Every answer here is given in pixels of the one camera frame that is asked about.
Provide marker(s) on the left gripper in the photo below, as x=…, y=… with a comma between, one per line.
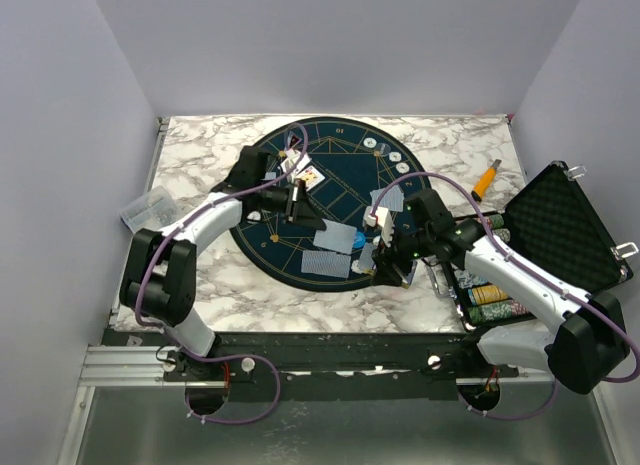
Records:
x=300, y=208

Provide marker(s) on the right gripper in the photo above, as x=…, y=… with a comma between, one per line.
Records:
x=384, y=272

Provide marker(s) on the blue playing card box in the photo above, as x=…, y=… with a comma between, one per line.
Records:
x=408, y=278

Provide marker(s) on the deck of playing cards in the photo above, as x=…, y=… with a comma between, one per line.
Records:
x=366, y=261

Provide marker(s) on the white 5 poker chip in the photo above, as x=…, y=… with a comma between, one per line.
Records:
x=355, y=267

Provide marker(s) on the face-down cards mat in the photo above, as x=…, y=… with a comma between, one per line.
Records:
x=336, y=237

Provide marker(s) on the face-down cards seat two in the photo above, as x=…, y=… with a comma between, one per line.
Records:
x=392, y=200

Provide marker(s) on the face-down cards seat five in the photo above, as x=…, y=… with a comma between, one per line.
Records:
x=326, y=263

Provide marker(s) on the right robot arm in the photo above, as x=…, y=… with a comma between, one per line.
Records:
x=584, y=338

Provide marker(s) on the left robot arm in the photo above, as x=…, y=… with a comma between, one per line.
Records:
x=159, y=281

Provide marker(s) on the blue small blind button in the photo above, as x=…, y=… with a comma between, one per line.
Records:
x=359, y=240

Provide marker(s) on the round blue poker mat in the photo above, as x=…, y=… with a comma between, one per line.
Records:
x=351, y=172

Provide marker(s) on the yellow chip stack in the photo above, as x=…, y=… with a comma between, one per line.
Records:
x=486, y=294

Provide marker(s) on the clear big blind button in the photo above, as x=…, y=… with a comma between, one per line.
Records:
x=382, y=149

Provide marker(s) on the dark green chip stack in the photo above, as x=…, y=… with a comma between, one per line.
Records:
x=496, y=221

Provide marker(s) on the white grey chip stack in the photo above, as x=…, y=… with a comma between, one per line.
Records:
x=503, y=233

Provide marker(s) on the yellow utility knife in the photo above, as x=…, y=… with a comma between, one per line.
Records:
x=485, y=181

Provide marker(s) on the clear plastic screw box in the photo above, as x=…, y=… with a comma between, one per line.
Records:
x=153, y=210

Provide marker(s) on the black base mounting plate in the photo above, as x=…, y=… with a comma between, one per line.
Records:
x=261, y=367

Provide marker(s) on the black poker chip case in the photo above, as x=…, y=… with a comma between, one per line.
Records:
x=554, y=226

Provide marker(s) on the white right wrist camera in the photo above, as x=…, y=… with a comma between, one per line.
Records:
x=380, y=219

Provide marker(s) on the chrome case handle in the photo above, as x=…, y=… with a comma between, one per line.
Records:
x=440, y=291

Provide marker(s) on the aluminium frame rail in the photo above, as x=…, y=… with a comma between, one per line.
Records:
x=121, y=366

